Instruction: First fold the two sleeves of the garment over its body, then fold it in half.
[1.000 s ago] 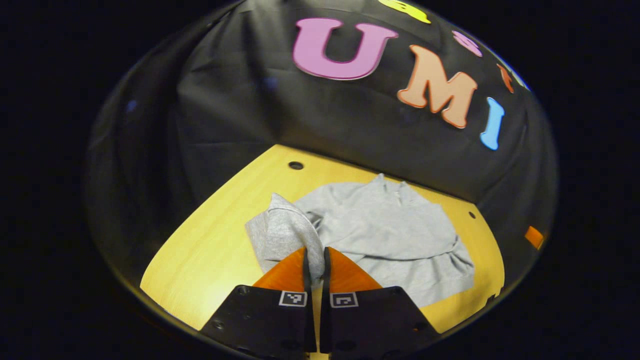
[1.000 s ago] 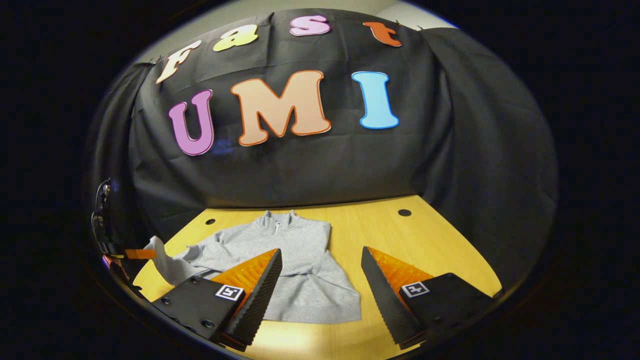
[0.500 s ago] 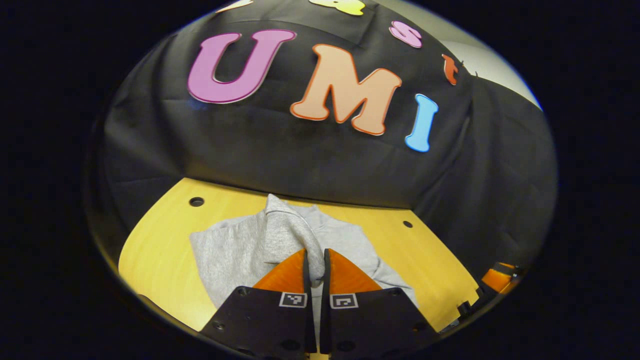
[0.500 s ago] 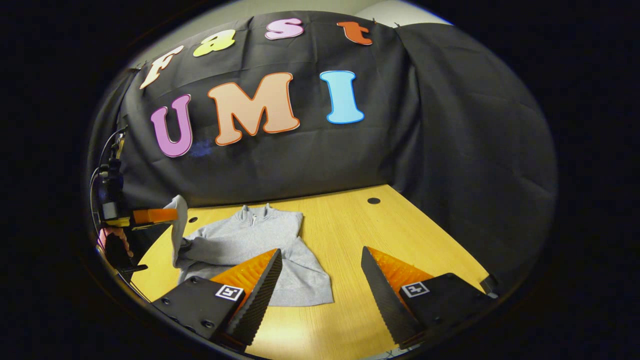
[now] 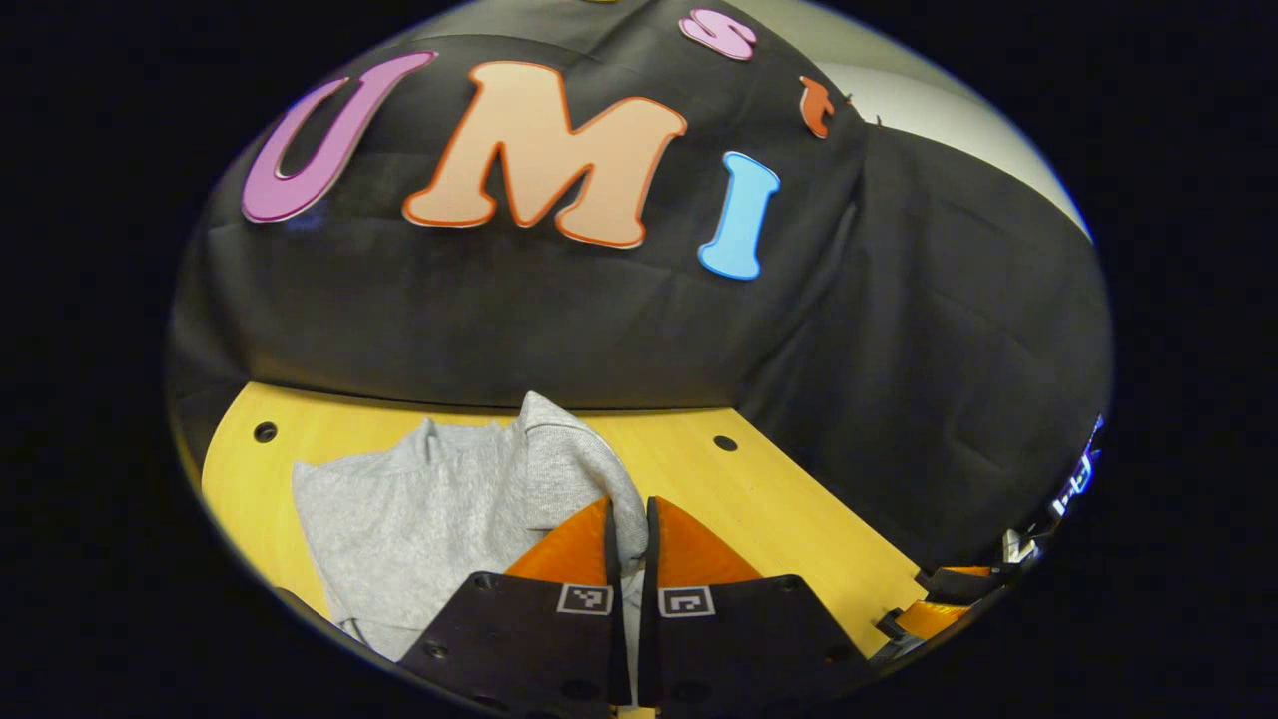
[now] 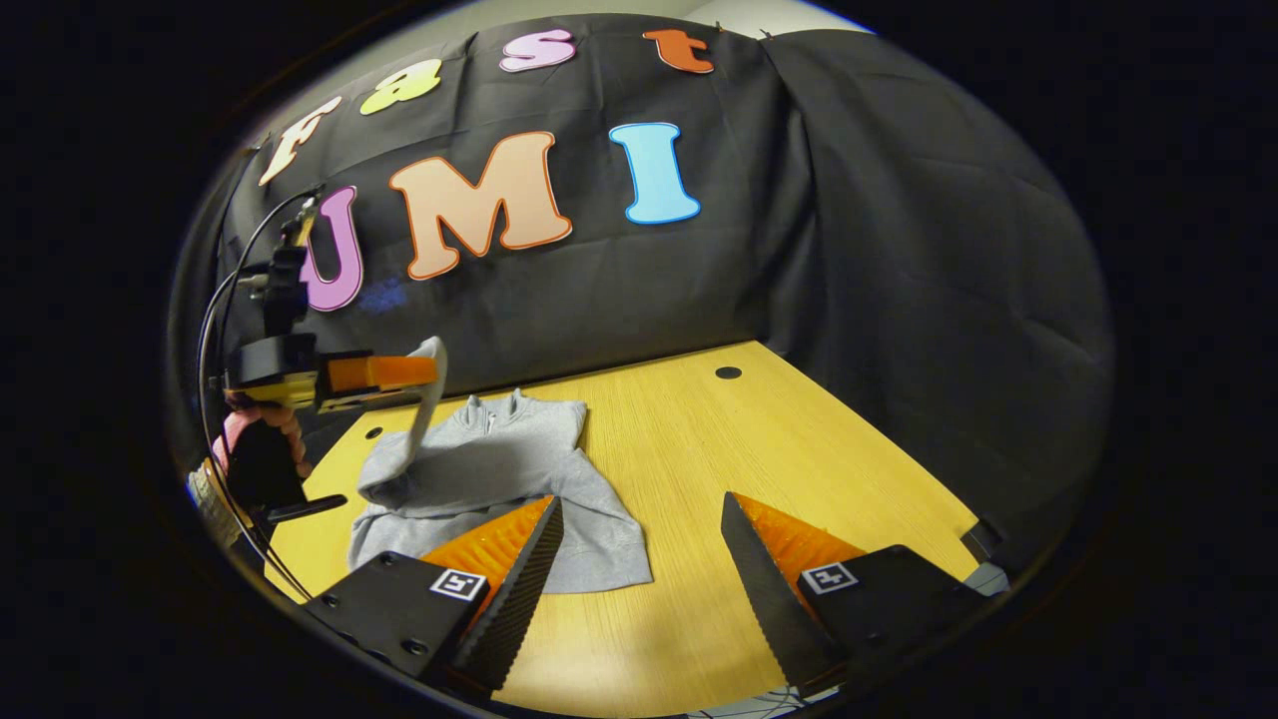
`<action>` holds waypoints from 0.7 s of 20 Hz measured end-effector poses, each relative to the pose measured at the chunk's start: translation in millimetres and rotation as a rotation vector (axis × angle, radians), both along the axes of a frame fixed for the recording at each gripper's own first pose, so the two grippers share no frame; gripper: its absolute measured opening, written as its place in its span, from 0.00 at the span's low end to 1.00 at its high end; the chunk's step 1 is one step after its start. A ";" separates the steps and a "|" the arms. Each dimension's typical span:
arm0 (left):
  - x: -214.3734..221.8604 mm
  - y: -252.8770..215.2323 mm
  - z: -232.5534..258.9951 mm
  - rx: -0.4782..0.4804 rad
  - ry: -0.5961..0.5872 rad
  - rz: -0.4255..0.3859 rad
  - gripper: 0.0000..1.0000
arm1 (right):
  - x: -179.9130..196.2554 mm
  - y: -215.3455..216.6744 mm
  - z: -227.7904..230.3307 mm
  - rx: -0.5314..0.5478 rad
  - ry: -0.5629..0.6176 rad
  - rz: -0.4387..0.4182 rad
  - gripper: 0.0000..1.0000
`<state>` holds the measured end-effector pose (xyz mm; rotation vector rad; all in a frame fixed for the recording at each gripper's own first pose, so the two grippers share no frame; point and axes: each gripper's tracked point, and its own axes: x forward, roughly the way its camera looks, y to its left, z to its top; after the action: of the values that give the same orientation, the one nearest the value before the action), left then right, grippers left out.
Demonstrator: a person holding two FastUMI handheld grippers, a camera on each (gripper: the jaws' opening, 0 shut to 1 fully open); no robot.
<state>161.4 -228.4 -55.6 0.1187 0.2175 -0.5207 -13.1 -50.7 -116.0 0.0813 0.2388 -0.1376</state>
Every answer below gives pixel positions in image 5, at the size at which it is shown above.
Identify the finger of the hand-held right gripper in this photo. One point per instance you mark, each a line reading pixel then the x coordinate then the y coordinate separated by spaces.
pixel 929 619
pixel 963 579

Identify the black backdrop cloth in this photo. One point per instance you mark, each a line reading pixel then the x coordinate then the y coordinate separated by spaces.
pixel 559 320

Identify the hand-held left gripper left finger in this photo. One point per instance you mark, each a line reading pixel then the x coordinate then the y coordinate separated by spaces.
pixel 559 649

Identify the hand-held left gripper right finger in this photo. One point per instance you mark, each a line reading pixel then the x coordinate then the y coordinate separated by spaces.
pixel 719 649

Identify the gray sweatshirt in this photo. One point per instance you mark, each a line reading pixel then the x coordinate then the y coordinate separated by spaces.
pixel 419 519

